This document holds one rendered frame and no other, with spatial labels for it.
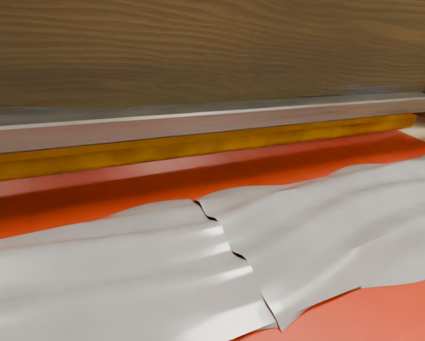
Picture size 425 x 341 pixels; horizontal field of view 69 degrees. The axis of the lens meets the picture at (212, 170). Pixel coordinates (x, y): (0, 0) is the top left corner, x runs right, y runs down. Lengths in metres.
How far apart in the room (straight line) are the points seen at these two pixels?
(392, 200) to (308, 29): 0.09
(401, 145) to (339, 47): 0.11
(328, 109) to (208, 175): 0.07
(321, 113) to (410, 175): 0.07
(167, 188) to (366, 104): 0.12
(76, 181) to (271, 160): 0.11
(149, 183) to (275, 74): 0.08
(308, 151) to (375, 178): 0.05
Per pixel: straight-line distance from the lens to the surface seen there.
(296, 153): 0.21
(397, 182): 0.19
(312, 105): 0.17
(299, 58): 0.17
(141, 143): 0.16
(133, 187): 0.16
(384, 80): 0.23
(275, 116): 0.16
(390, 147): 0.26
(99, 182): 0.16
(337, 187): 0.17
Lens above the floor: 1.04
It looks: 29 degrees down
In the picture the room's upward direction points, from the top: 6 degrees clockwise
